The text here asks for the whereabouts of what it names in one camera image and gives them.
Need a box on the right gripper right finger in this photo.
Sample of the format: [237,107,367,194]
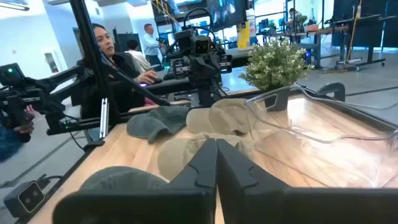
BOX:
[217,139,398,224]

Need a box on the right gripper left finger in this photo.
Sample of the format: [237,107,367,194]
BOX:
[52,139,218,224]

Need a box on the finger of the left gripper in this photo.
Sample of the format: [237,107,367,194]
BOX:
[197,85,217,107]

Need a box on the dark grey cap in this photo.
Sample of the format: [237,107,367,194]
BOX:
[80,166,169,191]
[126,105,190,144]

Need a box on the beige cap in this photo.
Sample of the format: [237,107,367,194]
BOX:
[185,107,218,134]
[157,132,254,181]
[208,98,261,136]

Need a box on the yellow sign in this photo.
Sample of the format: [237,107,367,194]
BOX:
[236,20,251,49]

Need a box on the person standing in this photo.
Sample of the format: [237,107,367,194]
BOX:
[142,23,165,71]

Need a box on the person seated facing away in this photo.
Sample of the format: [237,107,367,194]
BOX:
[125,39,152,72]

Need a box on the artificial potted plant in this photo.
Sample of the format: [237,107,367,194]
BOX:
[238,39,312,112]

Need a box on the clear plastic bin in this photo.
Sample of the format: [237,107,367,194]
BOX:
[244,85,398,189]

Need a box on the person seated at desk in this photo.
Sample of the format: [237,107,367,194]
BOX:
[71,23,159,119]

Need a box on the person at distant desk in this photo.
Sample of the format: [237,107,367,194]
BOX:
[287,7,304,32]

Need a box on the wooden top desk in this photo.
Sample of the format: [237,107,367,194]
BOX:
[285,24,351,69]

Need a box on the yellow broom pole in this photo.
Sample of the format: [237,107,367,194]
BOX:
[346,0,363,62]

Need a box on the black desk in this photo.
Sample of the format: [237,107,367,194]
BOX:
[325,14,398,68]

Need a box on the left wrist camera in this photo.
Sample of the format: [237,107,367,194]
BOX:
[190,35,213,56]

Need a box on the large wall monitor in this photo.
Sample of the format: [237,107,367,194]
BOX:
[206,0,249,32]

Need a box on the silver frame bracket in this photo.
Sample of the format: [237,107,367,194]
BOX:
[99,98,109,139]

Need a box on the black camera cable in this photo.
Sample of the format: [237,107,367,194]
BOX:
[37,174,65,187]

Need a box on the black rig frame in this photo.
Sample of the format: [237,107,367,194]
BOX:
[46,0,172,147]

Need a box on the black curved bracket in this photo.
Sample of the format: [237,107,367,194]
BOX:
[316,82,346,103]

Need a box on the black table-level camera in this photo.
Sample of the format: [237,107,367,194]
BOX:
[3,180,46,218]

